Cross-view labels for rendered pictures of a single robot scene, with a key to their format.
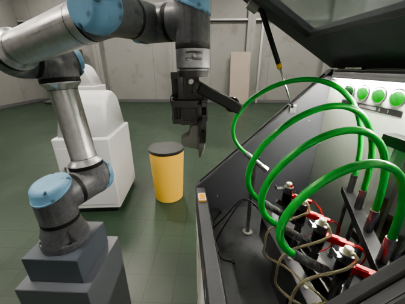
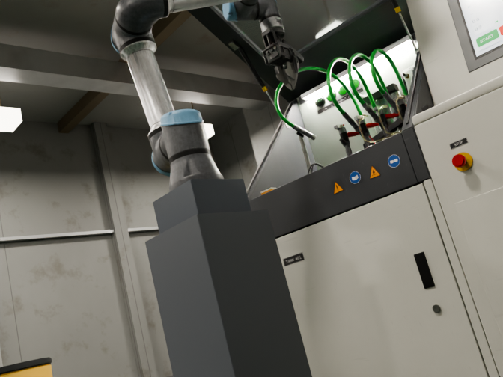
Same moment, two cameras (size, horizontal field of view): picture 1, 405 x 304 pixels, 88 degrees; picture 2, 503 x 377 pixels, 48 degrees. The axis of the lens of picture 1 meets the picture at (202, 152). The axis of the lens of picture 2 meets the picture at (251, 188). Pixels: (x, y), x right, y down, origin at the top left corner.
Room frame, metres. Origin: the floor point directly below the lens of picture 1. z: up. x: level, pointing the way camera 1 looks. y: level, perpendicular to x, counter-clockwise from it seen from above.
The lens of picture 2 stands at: (-0.54, 1.48, 0.50)
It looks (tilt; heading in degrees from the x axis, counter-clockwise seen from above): 14 degrees up; 312
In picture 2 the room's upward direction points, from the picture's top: 15 degrees counter-clockwise
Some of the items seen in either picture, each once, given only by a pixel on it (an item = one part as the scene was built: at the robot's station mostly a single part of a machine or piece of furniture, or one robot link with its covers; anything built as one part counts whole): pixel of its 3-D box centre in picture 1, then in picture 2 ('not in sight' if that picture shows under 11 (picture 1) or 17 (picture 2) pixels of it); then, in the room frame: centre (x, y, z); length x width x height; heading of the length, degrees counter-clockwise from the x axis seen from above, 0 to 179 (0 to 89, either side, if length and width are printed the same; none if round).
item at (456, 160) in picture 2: not in sight; (460, 161); (0.06, -0.02, 0.80); 0.05 x 0.04 x 0.05; 5
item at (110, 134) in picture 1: (97, 148); not in sight; (2.16, 1.16, 0.62); 0.72 x 0.57 x 1.24; 179
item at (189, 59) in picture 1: (193, 60); (273, 28); (0.51, 0.02, 1.47); 0.08 x 0.08 x 0.05
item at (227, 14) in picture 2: (147, 23); (242, 6); (0.53, 0.12, 1.55); 0.11 x 0.11 x 0.08; 66
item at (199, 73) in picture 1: (190, 98); (277, 48); (0.51, 0.03, 1.39); 0.09 x 0.08 x 0.12; 95
